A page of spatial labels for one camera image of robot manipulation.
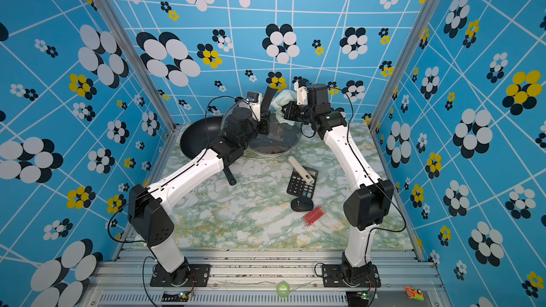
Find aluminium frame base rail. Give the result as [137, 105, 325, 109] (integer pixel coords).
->
[82, 245, 453, 306]

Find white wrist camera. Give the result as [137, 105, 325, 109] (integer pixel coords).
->
[247, 92, 262, 122]
[294, 83, 308, 106]

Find green circuit board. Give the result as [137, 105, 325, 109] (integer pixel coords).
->
[162, 291, 193, 303]
[346, 291, 370, 307]

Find black frying pan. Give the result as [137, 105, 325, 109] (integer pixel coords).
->
[176, 117, 243, 190]

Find green tape roll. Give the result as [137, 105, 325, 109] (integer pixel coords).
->
[276, 281, 291, 298]

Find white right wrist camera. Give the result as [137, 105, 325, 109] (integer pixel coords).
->
[294, 83, 308, 106]

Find beige plastic scraper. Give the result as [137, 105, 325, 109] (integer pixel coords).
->
[288, 156, 315, 184]

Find left green circuit board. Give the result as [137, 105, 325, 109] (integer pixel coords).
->
[162, 291, 193, 303]

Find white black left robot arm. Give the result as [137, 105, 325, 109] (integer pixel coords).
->
[127, 88, 276, 287]

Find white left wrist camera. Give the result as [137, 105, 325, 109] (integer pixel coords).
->
[247, 92, 262, 122]

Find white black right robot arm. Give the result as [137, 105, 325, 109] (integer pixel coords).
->
[282, 81, 394, 288]

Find black calculator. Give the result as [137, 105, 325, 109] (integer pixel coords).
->
[286, 166, 318, 199]

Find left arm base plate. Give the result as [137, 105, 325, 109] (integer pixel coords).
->
[149, 264, 212, 288]

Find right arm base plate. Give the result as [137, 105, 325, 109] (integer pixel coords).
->
[321, 262, 382, 289]

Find right green circuit board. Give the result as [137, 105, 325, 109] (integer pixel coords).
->
[346, 291, 370, 307]

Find black computer mouse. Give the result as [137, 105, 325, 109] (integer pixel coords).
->
[291, 197, 314, 212]

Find glass pot lid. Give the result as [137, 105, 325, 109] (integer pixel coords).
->
[221, 98, 258, 139]
[248, 113, 301, 158]

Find orange toy car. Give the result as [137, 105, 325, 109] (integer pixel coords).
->
[405, 287, 425, 301]

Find light green microfiber cloth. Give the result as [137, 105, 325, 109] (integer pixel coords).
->
[271, 90, 297, 126]

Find red items in bag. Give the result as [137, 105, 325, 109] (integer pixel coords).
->
[301, 206, 324, 227]

